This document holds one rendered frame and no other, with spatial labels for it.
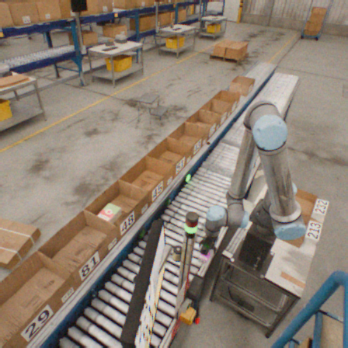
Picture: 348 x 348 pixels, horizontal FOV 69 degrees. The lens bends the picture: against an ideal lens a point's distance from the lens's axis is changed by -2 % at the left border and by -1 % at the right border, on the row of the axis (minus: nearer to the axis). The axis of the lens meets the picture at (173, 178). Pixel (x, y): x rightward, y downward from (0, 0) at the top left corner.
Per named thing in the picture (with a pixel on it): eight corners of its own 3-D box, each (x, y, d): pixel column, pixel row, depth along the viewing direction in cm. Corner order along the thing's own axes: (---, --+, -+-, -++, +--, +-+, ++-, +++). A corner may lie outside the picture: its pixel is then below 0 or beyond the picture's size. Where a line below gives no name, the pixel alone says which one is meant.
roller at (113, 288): (175, 318, 156) (173, 325, 157) (108, 278, 174) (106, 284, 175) (172, 324, 151) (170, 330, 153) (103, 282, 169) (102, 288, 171)
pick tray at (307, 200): (307, 223, 219) (311, 215, 212) (264, 203, 234) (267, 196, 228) (314, 203, 237) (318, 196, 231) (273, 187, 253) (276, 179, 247)
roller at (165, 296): (180, 311, 163) (181, 307, 160) (115, 273, 181) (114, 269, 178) (184, 304, 167) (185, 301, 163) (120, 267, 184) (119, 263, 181)
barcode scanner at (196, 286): (204, 284, 147) (206, 277, 139) (196, 304, 139) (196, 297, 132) (194, 279, 149) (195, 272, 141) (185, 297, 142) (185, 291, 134)
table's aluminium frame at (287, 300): (269, 339, 216) (300, 300, 170) (208, 300, 240) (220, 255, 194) (297, 255, 281) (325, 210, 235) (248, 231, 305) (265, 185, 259)
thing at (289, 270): (300, 300, 170) (301, 297, 168) (221, 255, 194) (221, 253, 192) (325, 210, 235) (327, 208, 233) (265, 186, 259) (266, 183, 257)
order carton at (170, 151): (172, 180, 234) (173, 165, 223) (145, 169, 244) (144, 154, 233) (191, 158, 261) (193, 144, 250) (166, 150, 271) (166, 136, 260)
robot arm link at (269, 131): (298, 214, 144) (280, 96, 97) (308, 240, 131) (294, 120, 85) (270, 219, 148) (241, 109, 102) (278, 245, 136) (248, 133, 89)
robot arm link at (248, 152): (248, 88, 108) (221, 197, 154) (252, 102, 99) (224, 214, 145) (275, 90, 107) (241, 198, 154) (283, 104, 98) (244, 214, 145)
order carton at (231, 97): (230, 116, 341) (232, 103, 331) (209, 110, 351) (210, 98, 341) (238, 105, 369) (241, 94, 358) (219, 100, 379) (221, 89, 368)
